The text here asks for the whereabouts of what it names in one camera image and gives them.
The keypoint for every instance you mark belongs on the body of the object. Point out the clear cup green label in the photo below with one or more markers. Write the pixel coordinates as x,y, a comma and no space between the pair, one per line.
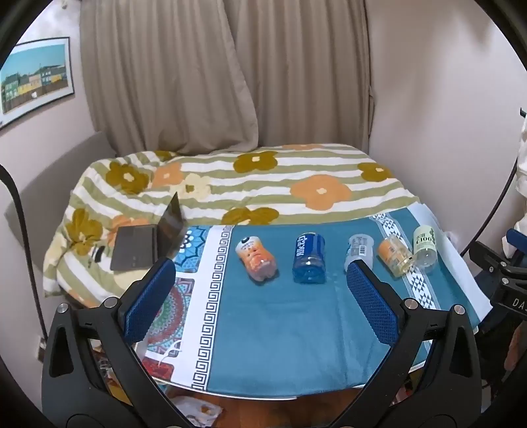
425,247

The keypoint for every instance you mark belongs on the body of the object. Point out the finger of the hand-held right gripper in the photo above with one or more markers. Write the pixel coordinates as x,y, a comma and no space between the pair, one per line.
488,253

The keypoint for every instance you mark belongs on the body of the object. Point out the white plastic bag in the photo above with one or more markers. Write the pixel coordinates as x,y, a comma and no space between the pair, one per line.
197,411

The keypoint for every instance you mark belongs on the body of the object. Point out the beige curtain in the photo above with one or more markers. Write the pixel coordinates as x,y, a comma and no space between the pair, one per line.
185,74

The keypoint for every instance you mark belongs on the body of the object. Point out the framed wall poster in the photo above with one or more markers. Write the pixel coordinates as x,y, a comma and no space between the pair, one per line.
35,78

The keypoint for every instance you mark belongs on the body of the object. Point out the small black white object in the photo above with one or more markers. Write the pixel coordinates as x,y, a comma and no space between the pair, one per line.
98,254

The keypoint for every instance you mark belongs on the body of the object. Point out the floral striped blanket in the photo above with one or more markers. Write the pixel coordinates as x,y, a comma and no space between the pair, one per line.
288,173

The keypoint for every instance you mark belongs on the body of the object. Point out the blue patterned table cloth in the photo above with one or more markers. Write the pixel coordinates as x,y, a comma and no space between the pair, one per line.
288,329

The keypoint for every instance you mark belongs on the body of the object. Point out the orange label plastic cup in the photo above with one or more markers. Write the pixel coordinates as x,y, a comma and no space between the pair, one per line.
256,258

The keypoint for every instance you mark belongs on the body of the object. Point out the clear cup white label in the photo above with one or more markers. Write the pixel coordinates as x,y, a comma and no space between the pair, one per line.
359,250

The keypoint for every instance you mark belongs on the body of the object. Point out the grey laptop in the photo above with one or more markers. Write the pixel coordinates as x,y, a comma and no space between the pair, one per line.
134,247

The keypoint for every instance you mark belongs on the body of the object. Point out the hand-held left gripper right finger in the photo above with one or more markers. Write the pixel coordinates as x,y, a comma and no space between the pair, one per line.
372,304

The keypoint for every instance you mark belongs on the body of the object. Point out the clear cup orange label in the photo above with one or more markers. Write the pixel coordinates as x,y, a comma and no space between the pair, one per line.
394,253

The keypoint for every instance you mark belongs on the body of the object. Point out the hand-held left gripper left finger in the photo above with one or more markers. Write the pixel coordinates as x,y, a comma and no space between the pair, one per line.
150,300

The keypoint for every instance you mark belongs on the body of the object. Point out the blue label plastic cup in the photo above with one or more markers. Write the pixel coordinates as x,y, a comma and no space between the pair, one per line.
308,259

